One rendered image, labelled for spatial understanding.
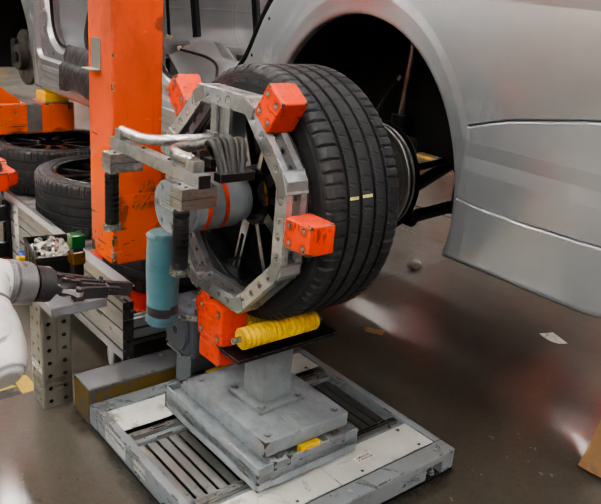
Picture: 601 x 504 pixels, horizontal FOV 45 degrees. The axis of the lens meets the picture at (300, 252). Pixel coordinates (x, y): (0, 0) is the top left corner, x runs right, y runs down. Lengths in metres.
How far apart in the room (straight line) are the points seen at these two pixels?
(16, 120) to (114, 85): 2.02
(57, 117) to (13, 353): 2.93
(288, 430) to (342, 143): 0.82
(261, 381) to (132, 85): 0.92
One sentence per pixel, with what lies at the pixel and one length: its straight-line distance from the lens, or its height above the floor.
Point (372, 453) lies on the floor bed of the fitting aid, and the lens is 2.25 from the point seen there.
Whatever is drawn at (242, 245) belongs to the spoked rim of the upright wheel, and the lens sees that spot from 1.95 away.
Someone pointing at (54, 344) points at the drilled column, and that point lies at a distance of 2.46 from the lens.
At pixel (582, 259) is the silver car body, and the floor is 0.86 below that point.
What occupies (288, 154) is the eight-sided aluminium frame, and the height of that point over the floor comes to 1.01.
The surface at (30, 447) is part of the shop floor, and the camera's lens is 2.40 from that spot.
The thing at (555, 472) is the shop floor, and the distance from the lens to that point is 2.51.
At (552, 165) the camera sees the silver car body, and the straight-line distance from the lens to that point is 1.68.
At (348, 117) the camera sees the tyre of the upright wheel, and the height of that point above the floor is 1.09.
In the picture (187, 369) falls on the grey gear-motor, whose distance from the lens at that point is 2.44.
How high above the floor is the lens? 1.36
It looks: 20 degrees down
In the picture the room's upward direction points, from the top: 5 degrees clockwise
